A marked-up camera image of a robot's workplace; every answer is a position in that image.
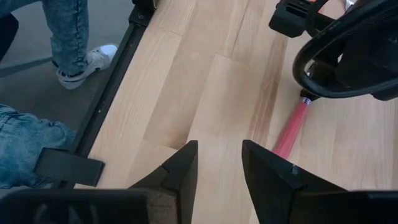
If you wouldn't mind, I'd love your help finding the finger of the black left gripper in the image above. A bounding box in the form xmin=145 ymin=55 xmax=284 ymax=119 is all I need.
xmin=300 ymin=88 xmax=321 ymax=102

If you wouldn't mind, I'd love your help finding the black chair part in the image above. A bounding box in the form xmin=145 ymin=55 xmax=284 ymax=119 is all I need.
xmin=0 ymin=14 xmax=19 ymax=62

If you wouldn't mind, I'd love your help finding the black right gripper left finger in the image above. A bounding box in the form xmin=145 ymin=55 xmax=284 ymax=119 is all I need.
xmin=0 ymin=139 xmax=199 ymax=224

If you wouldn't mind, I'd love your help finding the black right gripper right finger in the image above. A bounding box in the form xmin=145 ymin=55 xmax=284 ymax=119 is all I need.
xmin=241 ymin=139 xmax=398 ymax=224

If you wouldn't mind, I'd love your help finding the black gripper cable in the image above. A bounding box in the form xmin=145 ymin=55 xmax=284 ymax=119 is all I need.
xmin=292 ymin=0 xmax=398 ymax=100

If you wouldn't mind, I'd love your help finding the white shoe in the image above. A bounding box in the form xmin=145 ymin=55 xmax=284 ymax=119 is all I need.
xmin=55 ymin=43 xmax=119 ymax=91

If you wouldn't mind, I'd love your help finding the red handled metal fork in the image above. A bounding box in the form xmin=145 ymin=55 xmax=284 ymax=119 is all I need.
xmin=272 ymin=96 xmax=313 ymax=159

